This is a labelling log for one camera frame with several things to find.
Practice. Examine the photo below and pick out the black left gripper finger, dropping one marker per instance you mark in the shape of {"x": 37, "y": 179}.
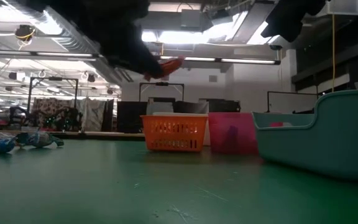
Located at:
{"x": 138, "y": 60}

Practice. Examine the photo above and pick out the orange Reese's packet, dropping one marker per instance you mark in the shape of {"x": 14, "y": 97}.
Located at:
{"x": 166, "y": 67}

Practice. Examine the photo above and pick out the black background robot arm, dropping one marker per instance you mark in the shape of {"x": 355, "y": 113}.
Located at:
{"x": 68, "y": 119}

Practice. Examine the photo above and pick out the white ceiling box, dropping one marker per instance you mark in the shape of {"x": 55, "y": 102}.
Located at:
{"x": 343, "y": 7}

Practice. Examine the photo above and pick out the black monitor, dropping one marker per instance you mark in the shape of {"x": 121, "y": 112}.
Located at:
{"x": 129, "y": 115}

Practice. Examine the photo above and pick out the long ceiling light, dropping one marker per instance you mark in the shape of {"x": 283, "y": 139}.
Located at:
{"x": 244, "y": 60}
{"x": 42, "y": 53}

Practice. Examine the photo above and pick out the white cloth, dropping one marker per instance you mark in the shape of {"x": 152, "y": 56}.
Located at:
{"x": 95, "y": 112}

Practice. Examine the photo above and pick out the light wooden desk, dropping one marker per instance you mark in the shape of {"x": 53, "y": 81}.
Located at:
{"x": 104, "y": 134}

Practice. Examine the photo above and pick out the orange plastic basket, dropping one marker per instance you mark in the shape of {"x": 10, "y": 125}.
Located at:
{"x": 174, "y": 138}

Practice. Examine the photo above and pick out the black box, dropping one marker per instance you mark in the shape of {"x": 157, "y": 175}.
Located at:
{"x": 225, "y": 105}

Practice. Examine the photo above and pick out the patterned cloth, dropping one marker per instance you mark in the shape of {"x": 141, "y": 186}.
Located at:
{"x": 45, "y": 105}

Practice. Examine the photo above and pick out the teal plastic bin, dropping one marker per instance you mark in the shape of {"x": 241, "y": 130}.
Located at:
{"x": 322, "y": 140}

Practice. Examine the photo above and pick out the red plastic bin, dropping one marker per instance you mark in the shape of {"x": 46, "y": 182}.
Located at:
{"x": 244, "y": 133}

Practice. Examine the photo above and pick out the green table mat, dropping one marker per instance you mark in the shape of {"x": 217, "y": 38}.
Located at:
{"x": 135, "y": 186}

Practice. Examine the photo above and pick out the blue lollipop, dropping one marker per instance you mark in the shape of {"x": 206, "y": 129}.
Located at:
{"x": 4, "y": 145}

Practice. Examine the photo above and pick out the black metal stand frame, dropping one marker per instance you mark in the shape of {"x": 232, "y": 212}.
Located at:
{"x": 54, "y": 78}
{"x": 291, "y": 92}
{"x": 162, "y": 83}

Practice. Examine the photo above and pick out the silver ceiling duct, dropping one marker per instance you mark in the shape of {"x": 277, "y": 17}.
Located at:
{"x": 67, "y": 34}

